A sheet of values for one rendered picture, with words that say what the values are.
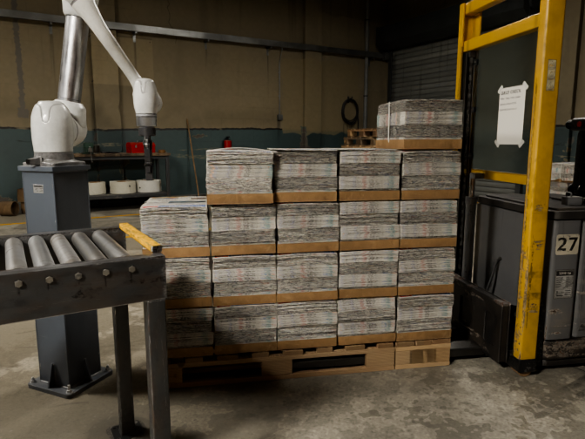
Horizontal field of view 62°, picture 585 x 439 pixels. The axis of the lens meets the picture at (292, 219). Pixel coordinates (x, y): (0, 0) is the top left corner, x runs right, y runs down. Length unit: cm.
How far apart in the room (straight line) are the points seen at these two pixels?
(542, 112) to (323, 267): 116
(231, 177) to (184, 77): 713
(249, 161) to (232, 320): 72
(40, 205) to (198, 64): 720
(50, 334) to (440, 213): 185
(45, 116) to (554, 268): 235
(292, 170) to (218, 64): 735
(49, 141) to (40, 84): 642
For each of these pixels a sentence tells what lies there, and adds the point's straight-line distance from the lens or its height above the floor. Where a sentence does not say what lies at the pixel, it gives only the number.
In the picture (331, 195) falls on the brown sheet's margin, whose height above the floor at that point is 86.
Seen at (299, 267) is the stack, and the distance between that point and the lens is 222.
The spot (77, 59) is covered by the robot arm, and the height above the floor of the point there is 147.
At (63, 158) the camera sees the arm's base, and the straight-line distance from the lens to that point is 230.
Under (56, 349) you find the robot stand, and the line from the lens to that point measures 246.
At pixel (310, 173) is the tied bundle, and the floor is 96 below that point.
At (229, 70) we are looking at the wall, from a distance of 950.
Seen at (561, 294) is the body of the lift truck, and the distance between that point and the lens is 265.
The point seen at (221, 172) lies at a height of 97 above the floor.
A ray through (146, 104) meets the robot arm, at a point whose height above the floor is 126.
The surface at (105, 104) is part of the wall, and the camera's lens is 869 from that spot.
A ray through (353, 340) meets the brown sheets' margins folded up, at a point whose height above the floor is 17.
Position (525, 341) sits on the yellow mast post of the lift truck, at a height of 18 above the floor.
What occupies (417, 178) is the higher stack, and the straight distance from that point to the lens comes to 233.
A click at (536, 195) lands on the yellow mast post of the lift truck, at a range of 241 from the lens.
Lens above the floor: 111
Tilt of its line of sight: 9 degrees down
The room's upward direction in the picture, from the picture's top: straight up
